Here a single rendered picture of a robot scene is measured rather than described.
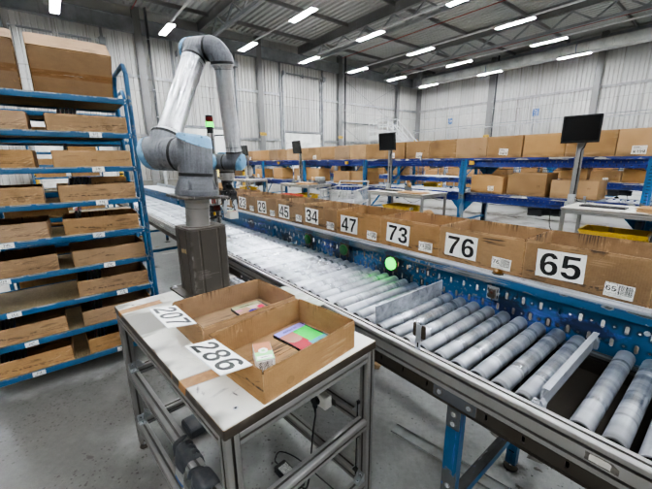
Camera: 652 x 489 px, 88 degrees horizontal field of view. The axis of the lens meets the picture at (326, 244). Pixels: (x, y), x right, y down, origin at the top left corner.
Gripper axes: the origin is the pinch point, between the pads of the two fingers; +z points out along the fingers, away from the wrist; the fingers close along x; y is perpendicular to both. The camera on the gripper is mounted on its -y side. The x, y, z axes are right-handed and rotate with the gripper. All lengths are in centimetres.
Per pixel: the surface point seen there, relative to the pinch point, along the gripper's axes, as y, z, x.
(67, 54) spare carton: 49, -91, 69
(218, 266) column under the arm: -52, 17, 29
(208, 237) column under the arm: -53, 2, 32
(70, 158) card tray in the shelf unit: 48, -34, 76
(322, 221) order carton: -17, 11, -60
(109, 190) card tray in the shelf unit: 49, -14, 59
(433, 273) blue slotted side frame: -110, 24, -60
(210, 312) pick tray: -74, 29, 41
